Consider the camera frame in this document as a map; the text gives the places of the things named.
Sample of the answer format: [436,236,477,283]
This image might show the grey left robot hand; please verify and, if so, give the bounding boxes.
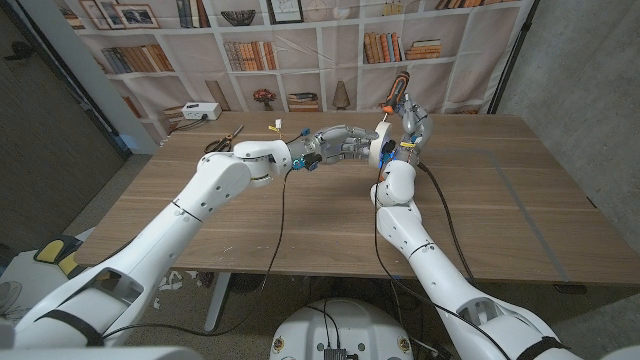
[287,124,380,171]

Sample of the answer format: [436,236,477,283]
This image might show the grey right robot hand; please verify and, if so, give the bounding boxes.
[392,93,435,166]

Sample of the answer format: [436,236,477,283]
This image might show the orange black screwdriver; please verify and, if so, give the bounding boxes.
[380,70,411,123]

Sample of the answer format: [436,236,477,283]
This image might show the cream masking tape roll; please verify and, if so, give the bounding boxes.
[368,121,394,169]

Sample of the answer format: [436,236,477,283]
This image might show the printed bookshelf backdrop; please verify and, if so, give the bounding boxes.
[52,0,536,144]

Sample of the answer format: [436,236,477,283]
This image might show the black backdrop stand pole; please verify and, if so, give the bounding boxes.
[487,0,541,115]

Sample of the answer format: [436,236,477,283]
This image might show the white power strip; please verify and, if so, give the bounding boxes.
[180,102,223,122]

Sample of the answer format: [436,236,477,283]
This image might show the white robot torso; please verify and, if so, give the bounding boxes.
[269,298,415,360]

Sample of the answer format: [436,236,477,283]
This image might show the white table leg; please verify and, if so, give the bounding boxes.
[204,272,232,334]

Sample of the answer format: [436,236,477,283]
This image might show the white paper scraps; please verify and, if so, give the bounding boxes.
[149,269,201,310]

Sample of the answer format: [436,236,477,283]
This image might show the yellow black floor object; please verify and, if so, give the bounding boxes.
[33,234,84,280]

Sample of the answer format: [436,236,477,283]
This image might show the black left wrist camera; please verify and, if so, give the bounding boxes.
[292,152,324,173]

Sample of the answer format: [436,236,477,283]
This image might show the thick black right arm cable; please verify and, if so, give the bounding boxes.
[417,160,479,289]

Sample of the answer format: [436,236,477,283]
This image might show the black orange handled scissors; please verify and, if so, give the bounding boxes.
[203,124,245,154]

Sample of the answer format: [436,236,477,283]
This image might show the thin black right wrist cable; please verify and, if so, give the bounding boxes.
[372,167,512,360]

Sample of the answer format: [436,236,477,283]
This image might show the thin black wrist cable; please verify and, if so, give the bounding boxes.
[372,167,512,360]
[99,167,294,341]

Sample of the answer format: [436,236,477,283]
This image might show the thin black left wrist cable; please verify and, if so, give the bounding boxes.
[99,167,294,341]

